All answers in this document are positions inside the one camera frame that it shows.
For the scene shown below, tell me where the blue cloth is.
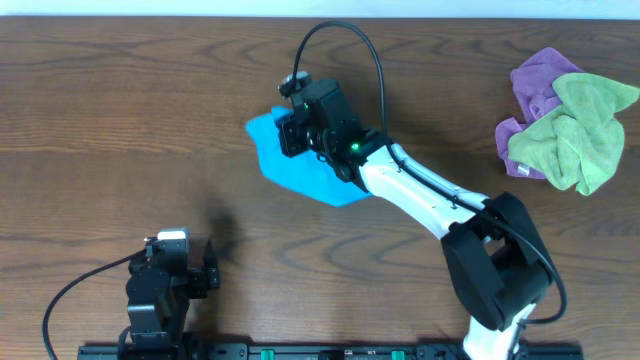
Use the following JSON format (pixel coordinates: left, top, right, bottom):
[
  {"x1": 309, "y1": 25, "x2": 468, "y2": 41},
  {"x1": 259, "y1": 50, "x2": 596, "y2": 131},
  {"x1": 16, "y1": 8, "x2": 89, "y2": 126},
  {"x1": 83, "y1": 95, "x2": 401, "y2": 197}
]
[{"x1": 245, "y1": 106, "x2": 371, "y2": 207}]

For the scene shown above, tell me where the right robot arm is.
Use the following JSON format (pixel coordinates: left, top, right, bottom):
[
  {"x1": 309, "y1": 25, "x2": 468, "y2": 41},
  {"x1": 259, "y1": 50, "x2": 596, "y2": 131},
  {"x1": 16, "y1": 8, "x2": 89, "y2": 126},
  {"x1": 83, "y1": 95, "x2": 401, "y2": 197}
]
[{"x1": 276, "y1": 72, "x2": 553, "y2": 359}]

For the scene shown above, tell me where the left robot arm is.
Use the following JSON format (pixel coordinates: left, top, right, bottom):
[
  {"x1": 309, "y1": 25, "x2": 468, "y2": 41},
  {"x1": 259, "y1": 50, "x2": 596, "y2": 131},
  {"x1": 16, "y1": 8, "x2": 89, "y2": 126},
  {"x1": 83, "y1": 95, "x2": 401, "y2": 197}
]
[{"x1": 116, "y1": 238, "x2": 221, "y2": 360}]

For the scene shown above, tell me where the purple cloth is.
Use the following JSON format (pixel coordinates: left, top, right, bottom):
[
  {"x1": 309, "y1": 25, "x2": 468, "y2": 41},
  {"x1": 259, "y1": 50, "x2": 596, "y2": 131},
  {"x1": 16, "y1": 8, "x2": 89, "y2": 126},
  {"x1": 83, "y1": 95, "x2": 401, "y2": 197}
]
[{"x1": 495, "y1": 47, "x2": 582, "y2": 180}]

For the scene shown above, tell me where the green cloth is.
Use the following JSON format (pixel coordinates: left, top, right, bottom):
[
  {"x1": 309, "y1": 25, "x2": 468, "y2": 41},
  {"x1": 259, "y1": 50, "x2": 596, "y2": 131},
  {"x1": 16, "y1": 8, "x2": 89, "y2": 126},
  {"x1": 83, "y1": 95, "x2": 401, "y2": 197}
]
[{"x1": 508, "y1": 73, "x2": 639, "y2": 196}]

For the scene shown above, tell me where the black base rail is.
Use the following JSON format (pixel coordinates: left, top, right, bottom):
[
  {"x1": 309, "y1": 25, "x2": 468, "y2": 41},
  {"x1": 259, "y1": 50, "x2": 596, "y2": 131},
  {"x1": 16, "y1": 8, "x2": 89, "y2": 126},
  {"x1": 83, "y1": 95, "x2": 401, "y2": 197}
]
[{"x1": 77, "y1": 342, "x2": 585, "y2": 360}]

